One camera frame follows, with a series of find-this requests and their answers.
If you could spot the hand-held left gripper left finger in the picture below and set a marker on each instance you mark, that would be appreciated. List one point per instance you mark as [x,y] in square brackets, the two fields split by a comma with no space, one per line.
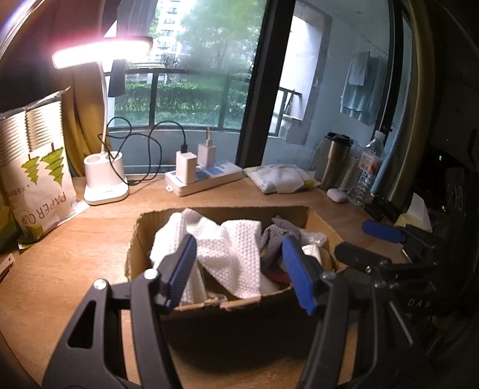
[183,269]

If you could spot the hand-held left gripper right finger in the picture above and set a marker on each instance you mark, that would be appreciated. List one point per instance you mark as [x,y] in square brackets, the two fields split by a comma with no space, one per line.
[297,276]

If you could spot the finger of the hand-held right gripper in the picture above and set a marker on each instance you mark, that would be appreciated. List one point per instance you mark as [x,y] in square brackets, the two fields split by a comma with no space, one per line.
[381,230]
[355,252]

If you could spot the clear bubble wrap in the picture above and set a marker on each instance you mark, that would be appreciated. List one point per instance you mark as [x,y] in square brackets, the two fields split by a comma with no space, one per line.
[314,237]

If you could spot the white textured cloth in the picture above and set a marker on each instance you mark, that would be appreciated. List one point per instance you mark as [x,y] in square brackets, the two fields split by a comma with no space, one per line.
[224,254]

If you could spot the cardboard box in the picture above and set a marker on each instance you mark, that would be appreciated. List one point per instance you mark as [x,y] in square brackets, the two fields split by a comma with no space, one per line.
[239,321]

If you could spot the white sock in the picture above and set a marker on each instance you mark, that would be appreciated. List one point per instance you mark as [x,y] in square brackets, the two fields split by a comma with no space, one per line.
[312,255]

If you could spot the yellow tissue box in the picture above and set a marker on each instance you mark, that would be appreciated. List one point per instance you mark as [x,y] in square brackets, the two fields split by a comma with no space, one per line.
[415,213]

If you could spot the grey knitted sock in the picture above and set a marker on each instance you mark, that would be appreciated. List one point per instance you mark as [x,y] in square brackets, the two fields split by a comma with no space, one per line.
[275,239]

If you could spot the clear water bottle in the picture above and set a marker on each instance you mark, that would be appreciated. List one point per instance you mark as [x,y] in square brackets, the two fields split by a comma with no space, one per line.
[365,175]

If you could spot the white earbuds case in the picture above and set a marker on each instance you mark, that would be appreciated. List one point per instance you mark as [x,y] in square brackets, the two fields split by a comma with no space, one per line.
[336,195]

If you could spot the steel travel tumbler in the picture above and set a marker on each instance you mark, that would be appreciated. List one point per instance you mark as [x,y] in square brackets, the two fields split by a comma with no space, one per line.
[335,164]

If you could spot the white power strip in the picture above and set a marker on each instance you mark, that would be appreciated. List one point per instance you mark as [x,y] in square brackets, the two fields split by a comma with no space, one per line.
[209,181]

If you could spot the cream charger block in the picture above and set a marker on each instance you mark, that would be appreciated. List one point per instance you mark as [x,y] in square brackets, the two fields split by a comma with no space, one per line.
[186,168]

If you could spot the packaged white yellow cloths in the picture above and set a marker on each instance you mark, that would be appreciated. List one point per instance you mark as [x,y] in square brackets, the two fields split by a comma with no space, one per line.
[277,177]

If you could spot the white desk lamp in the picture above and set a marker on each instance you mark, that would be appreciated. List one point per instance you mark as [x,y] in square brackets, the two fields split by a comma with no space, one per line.
[104,187]

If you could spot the white plug adapter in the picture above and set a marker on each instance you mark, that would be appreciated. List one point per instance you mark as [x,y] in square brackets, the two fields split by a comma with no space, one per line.
[206,155]

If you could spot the light blue hanging clothes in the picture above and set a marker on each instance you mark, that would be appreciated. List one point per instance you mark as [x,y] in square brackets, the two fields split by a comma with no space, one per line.
[361,93]

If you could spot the balcony railing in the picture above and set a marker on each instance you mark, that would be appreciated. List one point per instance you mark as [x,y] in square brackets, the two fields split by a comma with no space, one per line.
[152,97]

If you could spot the white paper cup bag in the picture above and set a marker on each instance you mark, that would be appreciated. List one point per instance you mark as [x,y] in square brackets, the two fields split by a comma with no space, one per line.
[37,168]

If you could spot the brown curtain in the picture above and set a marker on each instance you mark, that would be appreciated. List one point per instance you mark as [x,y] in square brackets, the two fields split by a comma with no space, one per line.
[80,123]

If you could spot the black hanging cloth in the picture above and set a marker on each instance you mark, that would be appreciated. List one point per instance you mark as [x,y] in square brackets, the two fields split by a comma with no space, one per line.
[116,78]

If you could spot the grey hanging garment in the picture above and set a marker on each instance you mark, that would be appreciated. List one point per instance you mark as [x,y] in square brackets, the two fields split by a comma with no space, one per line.
[134,15]

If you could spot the black window frame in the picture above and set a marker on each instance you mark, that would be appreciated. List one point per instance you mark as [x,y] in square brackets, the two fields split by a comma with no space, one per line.
[269,93]

